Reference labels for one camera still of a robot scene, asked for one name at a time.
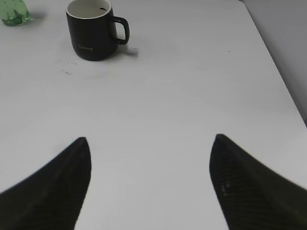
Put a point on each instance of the green plastic soda bottle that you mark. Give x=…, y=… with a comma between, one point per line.
x=14, y=12

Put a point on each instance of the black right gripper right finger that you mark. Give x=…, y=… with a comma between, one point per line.
x=251, y=195

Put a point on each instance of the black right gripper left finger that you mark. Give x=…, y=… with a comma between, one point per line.
x=52, y=197

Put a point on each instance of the black ceramic mug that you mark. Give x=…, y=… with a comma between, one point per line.
x=94, y=30

